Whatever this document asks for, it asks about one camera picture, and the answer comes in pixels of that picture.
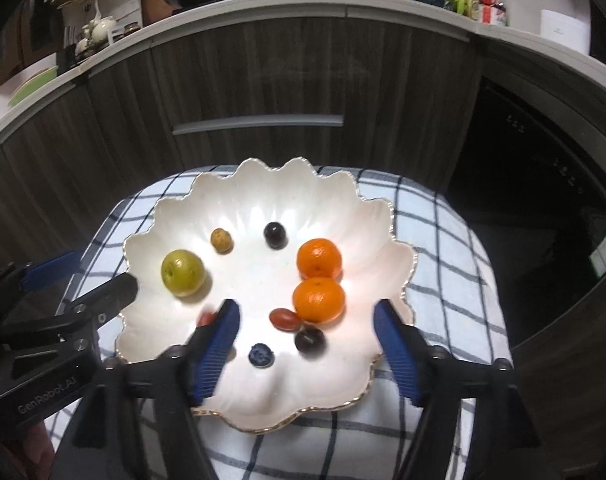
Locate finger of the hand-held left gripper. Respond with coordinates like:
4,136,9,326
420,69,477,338
0,272,138,356
0,251,81,333

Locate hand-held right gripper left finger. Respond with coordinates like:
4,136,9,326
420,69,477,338
55,299,241,480

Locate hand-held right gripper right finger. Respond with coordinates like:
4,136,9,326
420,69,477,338
373,299,566,480

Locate blueberry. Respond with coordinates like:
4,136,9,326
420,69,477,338
248,343,275,368

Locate green round plum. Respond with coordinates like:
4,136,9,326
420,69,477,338
161,249,206,297

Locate dark grape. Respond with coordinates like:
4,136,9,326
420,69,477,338
294,327,327,357
263,222,287,249

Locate mandarin orange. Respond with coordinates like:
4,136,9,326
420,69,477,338
296,238,343,280
291,277,346,324

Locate white scalloped ceramic bowl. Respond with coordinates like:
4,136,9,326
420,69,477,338
115,157,416,433

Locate person's left forearm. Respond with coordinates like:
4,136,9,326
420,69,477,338
25,417,56,480

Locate white checked cloth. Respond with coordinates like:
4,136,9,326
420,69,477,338
43,165,511,480

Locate green plastic basin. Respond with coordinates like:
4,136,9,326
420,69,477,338
9,66,60,107

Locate black built-in dishwasher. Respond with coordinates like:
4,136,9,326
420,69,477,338
443,80,606,351

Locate white teapot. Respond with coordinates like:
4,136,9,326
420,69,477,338
83,15,118,41

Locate dark wood-grain kitchen cabinets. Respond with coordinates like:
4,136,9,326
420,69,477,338
0,15,606,461

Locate white round canister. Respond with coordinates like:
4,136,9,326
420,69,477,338
540,9,591,55

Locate silver drawer handle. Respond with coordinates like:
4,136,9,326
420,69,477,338
172,115,345,136

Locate dark wooden frame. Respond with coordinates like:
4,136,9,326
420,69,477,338
0,0,64,96

